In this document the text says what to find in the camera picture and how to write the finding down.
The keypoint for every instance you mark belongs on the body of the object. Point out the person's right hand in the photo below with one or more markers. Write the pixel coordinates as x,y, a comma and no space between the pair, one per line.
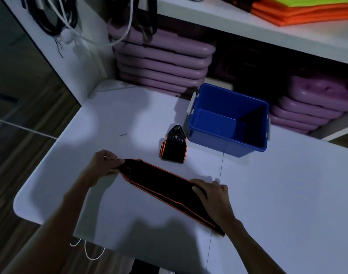
216,201

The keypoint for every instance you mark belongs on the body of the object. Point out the person's left hand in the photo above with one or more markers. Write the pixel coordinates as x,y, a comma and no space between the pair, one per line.
101,166

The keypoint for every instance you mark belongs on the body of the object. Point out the person's right thumb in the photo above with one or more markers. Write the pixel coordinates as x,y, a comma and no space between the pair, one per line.
199,194

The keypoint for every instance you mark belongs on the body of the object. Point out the person's left thumb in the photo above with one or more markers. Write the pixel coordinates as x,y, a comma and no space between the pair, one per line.
113,171

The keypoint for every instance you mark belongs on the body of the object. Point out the person's left forearm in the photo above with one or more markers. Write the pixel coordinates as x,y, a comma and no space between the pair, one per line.
52,228

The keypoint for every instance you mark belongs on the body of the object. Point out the person's right forearm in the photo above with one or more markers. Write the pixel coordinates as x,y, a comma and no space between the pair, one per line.
252,249

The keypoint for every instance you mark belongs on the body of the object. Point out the blue plastic storage bin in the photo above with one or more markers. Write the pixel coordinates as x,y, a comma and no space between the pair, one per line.
228,122

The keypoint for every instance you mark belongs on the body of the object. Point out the tall stack of purple platforms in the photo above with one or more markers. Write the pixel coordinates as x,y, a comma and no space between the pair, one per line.
165,59

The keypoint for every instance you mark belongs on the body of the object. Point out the white ball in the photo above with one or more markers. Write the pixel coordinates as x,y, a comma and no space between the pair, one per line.
67,36

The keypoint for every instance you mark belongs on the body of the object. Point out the short stack of purple platforms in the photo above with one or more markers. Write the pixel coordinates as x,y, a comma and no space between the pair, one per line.
314,102

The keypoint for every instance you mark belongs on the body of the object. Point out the white shelf unit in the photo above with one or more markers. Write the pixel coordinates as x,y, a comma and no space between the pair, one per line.
276,37

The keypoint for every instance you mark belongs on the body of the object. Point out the stack of orange mats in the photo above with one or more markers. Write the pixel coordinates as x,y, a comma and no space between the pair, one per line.
308,9

